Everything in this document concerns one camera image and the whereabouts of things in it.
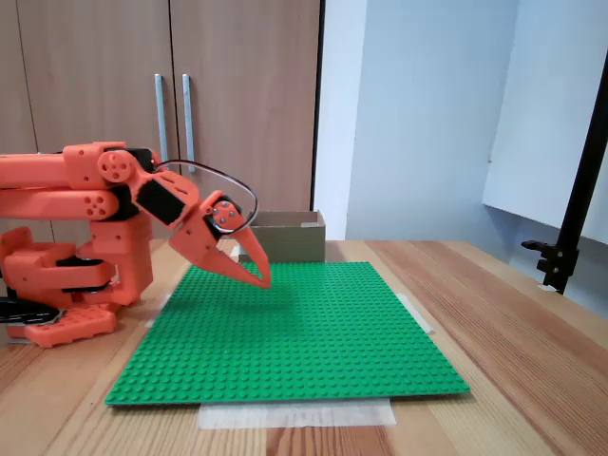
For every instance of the short masking tape strip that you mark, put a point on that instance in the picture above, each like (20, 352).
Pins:
(157, 316)
(420, 318)

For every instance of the black camera stand with clamp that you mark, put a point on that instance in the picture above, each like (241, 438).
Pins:
(586, 180)

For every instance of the wooden cabinet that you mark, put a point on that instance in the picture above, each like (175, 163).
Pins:
(237, 95)

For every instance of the open cardboard box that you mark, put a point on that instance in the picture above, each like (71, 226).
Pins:
(294, 244)

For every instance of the green lego baseplate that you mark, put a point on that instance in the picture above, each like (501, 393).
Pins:
(285, 342)

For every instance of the white wall board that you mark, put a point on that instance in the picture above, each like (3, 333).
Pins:
(537, 119)

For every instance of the long masking tape strip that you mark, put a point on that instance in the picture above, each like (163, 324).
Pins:
(294, 415)

